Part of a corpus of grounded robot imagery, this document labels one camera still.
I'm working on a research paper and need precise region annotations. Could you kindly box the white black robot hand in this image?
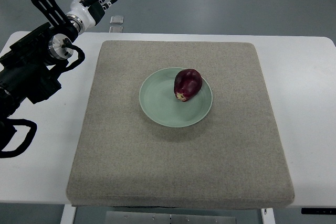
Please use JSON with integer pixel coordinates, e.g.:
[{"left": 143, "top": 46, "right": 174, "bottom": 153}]
[{"left": 66, "top": 0, "right": 117, "bottom": 35}]

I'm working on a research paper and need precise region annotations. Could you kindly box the dark red apple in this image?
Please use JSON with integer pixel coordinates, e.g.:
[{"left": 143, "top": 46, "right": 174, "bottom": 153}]
[{"left": 173, "top": 69, "right": 203, "bottom": 102}]

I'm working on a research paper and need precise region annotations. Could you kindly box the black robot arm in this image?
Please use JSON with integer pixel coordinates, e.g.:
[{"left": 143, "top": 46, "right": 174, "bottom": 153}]
[{"left": 1, "top": 0, "right": 85, "bottom": 158}]

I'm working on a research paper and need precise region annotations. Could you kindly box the lower floor socket plate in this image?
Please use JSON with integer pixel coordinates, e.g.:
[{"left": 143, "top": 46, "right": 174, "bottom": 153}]
[{"left": 109, "top": 26, "right": 123, "bottom": 33}]

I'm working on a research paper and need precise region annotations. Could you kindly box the pale green plate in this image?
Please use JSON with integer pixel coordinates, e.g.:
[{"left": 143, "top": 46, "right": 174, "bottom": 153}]
[{"left": 139, "top": 67, "right": 213, "bottom": 128}]

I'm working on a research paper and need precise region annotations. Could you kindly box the white table leg left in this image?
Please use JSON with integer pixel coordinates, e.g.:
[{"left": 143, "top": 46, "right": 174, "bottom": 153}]
[{"left": 60, "top": 205, "right": 77, "bottom": 224}]

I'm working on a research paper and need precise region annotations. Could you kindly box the white table leg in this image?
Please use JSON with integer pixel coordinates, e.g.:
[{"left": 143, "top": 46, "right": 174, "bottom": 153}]
[
  {"left": 260, "top": 208, "right": 276, "bottom": 224},
  {"left": 60, "top": 205, "right": 77, "bottom": 224}
]

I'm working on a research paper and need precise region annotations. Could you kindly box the beige fabric cushion mat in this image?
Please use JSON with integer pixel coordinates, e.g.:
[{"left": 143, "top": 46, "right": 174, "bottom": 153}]
[{"left": 66, "top": 40, "right": 295, "bottom": 209}]

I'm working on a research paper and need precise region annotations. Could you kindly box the white table leg right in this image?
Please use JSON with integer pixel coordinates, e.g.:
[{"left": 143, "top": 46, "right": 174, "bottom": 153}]
[{"left": 260, "top": 208, "right": 276, "bottom": 224}]

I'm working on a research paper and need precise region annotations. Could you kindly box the black desk control panel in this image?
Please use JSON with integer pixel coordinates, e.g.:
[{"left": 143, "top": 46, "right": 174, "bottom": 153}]
[{"left": 301, "top": 208, "right": 336, "bottom": 215}]

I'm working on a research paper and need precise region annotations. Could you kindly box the grey metal base plate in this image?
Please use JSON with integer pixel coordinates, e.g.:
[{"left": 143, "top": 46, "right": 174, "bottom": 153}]
[{"left": 105, "top": 211, "right": 237, "bottom": 224}]

